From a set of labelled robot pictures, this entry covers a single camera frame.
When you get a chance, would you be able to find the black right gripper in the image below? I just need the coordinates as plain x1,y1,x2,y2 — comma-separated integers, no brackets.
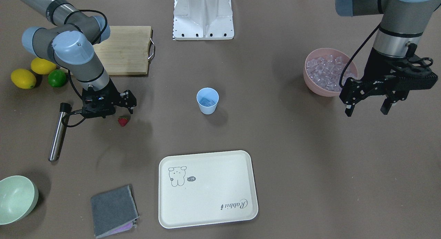
82,81,137,114

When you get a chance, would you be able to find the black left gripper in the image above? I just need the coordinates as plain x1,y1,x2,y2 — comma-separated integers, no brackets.
340,49,410,117

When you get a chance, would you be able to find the red strawberry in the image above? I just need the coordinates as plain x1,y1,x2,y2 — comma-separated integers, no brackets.
117,115,131,127

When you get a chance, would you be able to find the steel muddler black tip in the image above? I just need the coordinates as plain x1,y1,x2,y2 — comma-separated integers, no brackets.
48,102,72,163

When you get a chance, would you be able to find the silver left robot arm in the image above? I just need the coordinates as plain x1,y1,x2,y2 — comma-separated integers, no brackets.
335,0,440,117

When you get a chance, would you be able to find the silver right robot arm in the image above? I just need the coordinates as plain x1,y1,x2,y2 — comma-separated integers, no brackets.
21,0,136,118

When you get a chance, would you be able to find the pile of clear ice cubes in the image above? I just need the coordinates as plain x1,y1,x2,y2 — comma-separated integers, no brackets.
306,55,355,92

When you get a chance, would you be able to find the light blue cup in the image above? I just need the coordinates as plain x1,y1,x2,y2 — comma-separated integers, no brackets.
196,87,219,115

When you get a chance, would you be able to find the bamboo cutting board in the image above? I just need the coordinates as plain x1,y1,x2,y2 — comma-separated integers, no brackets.
93,26,155,76

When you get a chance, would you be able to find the pink bowl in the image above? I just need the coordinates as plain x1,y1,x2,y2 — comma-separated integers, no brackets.
304,48,359,97

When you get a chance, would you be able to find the green lime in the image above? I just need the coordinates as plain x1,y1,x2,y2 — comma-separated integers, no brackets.
48,69,67,88

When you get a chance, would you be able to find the yellow lemon near board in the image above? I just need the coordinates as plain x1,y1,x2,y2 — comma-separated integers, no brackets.
31,58,57,75

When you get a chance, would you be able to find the grey folded cloth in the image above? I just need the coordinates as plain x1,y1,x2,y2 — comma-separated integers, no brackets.
90,185,139,239

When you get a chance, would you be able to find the cream rabbit tray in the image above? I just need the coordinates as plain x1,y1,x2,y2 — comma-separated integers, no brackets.
158,150,259,229

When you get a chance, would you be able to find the mint green bowl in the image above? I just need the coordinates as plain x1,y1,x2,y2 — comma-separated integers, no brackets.
0,176,39,225

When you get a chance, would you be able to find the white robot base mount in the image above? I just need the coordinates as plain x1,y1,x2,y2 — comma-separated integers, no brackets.
172,0,235,40

